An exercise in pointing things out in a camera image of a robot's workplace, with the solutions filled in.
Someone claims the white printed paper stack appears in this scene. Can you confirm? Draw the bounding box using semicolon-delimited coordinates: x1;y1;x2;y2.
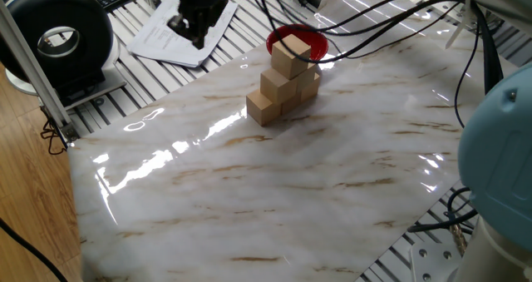
126;0;239;69

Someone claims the black ring shaped device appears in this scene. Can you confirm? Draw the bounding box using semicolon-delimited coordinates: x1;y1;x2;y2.
0;0;128;111

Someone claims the light wooden cube block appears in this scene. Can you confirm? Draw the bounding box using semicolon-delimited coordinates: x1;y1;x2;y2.
295;63;318;92
280;91;303;116
259;67;299;104
245;89;283;127
270;32;313;80
299;73;322;103

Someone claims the thin black hanging cable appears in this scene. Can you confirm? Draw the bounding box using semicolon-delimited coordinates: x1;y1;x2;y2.
39;106;70;156

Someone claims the blue cable with brass connector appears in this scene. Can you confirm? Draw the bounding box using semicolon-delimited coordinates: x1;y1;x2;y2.
443;186;473;258

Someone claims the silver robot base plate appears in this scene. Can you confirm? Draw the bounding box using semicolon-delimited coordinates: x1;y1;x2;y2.
409;242;465;282

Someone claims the red glossy bowl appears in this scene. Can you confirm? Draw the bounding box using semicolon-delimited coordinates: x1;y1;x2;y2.
265;23;329;63

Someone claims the white marble pattern board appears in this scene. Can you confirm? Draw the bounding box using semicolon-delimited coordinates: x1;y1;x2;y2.
67;0;520;282

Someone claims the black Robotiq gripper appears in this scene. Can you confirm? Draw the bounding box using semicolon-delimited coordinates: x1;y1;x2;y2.
166;0;229;51

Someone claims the thick black floor cable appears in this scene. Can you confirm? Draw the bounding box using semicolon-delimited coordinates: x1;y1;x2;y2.
0;215;70;282

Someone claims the black wrist cable with plug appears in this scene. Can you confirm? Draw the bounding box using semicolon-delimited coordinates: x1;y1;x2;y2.
265;0;462;37

